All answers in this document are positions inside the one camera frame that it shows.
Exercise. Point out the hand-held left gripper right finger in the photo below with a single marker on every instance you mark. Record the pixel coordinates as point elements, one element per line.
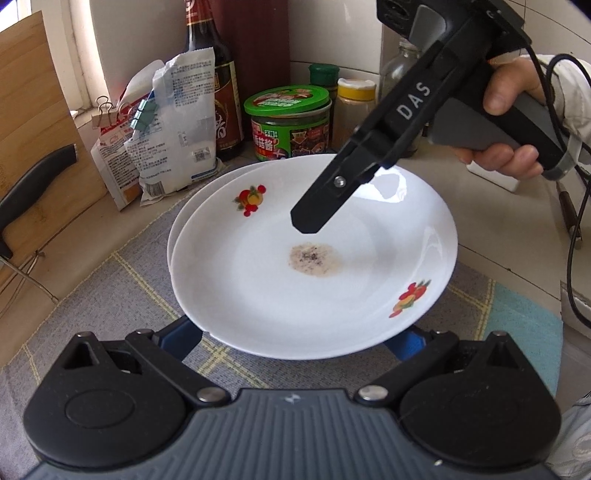
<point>408,346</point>

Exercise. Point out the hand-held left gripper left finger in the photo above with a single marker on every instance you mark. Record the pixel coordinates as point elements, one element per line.
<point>180,337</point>

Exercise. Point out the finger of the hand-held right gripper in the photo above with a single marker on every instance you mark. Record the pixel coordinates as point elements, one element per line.
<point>323,203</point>

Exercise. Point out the stained white fruit-print plate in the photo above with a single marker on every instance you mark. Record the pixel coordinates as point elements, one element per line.
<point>369,277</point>

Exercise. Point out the person's right forearm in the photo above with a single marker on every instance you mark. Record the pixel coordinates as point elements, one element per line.
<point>575,92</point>

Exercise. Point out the person's right hand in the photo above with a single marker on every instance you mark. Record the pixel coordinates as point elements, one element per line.
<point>512,78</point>

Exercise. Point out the red cap glass bottle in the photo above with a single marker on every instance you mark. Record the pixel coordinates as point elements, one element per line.
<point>395,64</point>

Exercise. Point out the yellow cap spice bottle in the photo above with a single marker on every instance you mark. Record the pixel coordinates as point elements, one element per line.
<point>353,110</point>

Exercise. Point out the grey checked cloth mat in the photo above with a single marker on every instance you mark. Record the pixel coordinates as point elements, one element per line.
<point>115,314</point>

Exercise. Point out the green lidded sauce jar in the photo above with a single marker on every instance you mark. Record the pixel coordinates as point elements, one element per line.
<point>286,129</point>

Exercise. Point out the green cap bottle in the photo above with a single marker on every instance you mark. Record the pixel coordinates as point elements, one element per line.
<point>324,74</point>

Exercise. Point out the dark soy sauce bottle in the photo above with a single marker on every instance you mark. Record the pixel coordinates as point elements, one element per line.
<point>226,92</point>

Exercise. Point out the dark red knife block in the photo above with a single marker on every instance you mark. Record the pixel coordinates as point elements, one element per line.
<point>263,55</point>

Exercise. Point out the blue and white bag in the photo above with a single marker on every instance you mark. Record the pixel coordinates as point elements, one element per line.
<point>180,138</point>

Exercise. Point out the orange and white bag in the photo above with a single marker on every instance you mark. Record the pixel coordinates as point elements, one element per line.
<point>113,161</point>

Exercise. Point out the person's light clothing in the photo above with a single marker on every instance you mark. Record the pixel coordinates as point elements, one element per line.
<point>577,443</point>

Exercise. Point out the teal binder clip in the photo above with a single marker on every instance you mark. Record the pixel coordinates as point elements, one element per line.
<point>137,121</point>
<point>148,110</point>

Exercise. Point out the beige binder clip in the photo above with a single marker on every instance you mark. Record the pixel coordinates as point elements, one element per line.
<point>102,119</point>

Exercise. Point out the bamboo cutting board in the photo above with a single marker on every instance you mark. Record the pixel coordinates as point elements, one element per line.
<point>32,115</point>

